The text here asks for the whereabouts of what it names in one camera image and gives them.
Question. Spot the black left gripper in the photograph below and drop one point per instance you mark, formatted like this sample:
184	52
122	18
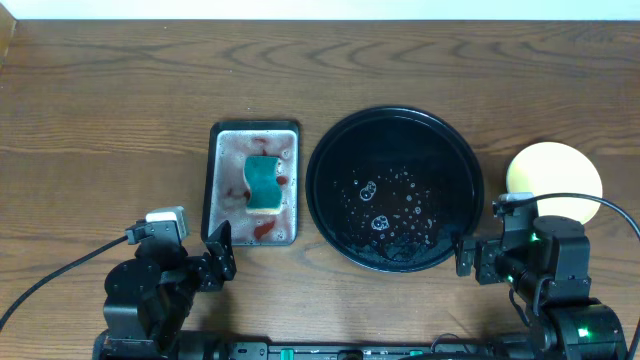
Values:
226	266

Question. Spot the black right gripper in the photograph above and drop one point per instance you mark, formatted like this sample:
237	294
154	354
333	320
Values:
490	249

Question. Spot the green yellow sponge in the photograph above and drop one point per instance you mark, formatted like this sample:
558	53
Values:
260	173

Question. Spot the yellow plate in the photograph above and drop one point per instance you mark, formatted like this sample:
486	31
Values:
552	167

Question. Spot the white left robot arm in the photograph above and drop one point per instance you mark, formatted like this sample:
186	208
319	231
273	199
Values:
150	296

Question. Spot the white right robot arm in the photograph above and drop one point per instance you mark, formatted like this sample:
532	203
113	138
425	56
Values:
545	261

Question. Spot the rectangular black water tray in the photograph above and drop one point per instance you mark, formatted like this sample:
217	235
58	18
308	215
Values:
226	193

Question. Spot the round black tray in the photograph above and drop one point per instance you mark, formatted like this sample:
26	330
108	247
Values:
391	188

